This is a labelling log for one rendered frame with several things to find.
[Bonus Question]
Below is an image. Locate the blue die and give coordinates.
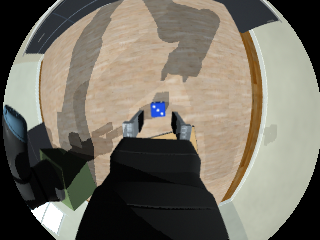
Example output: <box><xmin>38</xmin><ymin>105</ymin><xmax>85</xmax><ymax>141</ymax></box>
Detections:
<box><xmin>150</xmin><ymin>101</ymin><xmax>165</xmax><ymax>117</ymax></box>

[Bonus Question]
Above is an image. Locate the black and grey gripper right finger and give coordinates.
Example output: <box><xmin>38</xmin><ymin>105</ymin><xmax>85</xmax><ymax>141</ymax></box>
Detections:
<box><xmin>171</xmin><ymin>111</ymin><xmax>192</xmax><ymax>141</ymax></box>

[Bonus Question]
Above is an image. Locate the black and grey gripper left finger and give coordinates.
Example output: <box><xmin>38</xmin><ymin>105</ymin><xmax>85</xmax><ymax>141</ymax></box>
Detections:
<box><xmin>122</xmin><ymin>110</ymin><xmax>144</xmax><ymax>138</ymax></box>

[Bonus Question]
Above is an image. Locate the tan flat mat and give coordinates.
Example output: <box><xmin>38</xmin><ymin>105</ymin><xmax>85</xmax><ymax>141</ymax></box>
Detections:
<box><xmin>151</xmin><ymin>126</ymin><xmax>198</xmax><ymax>153</ymax></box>

